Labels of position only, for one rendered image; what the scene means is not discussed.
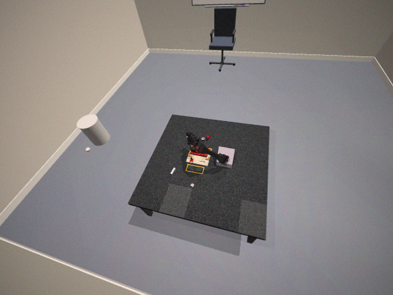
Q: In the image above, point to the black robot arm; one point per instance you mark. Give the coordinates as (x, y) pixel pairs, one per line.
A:
(192, 139)

